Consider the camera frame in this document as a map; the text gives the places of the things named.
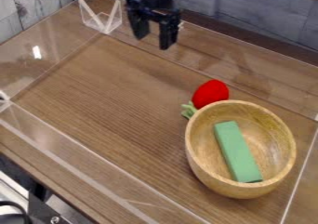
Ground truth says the red plush strawberry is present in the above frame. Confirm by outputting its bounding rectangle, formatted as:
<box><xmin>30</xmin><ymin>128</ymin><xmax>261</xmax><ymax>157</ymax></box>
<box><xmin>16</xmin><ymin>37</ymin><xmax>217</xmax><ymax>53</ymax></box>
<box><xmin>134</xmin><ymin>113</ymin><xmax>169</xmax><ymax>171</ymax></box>
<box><xmin>182</xmin><ymin>79</ymin><xmax>230</xmax><ymax>119</ymax></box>

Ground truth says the green rectangular block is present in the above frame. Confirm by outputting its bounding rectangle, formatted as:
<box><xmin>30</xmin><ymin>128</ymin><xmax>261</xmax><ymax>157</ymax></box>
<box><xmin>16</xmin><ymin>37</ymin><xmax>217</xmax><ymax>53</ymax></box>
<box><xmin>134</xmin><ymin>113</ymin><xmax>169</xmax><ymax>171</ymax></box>
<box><xmin>214</xmin><ymin>121</ymin><xmax>264</xmax><ymax>183</ymax></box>

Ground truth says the black metal bracket with bolt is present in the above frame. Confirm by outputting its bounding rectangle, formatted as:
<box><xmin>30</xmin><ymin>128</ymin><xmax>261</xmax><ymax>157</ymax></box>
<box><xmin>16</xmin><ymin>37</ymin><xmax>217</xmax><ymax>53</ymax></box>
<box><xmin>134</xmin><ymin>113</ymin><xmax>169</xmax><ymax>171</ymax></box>
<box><xmin>27</xmin><ymin>192</ymin><xmax>73</xmax><ymax>224</ymax></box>

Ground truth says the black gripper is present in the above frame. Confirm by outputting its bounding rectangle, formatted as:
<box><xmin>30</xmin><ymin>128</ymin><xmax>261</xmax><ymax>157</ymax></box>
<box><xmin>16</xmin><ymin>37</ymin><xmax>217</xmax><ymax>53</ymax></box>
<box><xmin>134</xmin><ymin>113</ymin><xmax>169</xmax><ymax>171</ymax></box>
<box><xmin>126</xmin><ymin>0</ymin><xmax>181</xmax><ymax>50</ymax></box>

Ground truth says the wooden bowl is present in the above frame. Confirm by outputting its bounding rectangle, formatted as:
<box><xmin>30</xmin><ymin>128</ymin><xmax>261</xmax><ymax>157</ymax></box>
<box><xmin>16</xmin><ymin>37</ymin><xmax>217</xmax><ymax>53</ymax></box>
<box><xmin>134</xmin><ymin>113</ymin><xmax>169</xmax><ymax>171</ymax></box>
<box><xmin>186</xmin><ymin>100</ymin><xmax>297</xmax><ymax>199</ymax></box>

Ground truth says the clear acrylic tray enclosure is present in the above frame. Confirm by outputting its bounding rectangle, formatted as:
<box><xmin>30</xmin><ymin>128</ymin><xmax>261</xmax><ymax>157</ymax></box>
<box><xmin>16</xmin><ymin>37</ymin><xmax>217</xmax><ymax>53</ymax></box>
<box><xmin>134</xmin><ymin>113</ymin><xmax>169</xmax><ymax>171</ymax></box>
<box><xmin>0</xmin><ymin>0</ymin><xmax>318</xmax><ymax>224</ymax></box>

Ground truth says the black cable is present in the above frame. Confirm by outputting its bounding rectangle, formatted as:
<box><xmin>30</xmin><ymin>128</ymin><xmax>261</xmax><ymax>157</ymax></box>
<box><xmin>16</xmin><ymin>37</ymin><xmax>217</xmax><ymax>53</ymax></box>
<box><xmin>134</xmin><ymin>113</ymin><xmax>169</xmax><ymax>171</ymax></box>
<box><xmin>0</xmin><ymin>201</ymin><xmax>31</xmax><ymax>224</ymax></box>

